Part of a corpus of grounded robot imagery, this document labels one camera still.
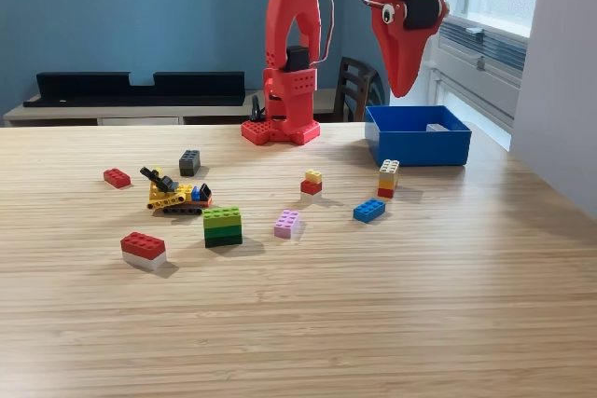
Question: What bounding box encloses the yellow red white brick stack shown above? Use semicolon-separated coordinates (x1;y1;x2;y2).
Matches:
299;169;324;203

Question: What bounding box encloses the green lego brick stack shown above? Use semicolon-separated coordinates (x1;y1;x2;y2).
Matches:
202;206;243;249

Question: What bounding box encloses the small yellow toy digger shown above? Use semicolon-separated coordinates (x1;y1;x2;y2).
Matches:
139;165;214;215

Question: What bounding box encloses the blue plastic bin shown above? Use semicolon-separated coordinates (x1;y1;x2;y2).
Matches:
364;104;472;168

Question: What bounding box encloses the blue lego brick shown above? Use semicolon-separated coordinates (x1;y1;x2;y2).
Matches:
352;199;387;225

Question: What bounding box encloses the pink lego brick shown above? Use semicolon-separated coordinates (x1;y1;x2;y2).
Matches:
273;209;301;240

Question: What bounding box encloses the dark grey lego brick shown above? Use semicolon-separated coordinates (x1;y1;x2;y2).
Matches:
178;149;202;178

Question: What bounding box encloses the small red lego brick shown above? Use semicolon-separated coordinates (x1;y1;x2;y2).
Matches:
103;168;132;190

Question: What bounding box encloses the dark wooden chair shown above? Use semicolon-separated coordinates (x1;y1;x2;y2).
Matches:
333;56;386;123

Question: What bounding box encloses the grey window vent grille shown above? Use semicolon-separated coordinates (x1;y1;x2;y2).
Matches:
437;15;529;74

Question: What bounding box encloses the beige orange red brick stack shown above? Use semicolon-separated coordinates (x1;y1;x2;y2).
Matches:
377;158;400;199

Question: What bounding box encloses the pale wooden sideboard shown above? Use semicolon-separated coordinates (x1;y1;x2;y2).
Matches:
2;89;349;128

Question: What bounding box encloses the red and white brick stack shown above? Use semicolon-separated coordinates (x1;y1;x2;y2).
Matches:
119;231;168;272

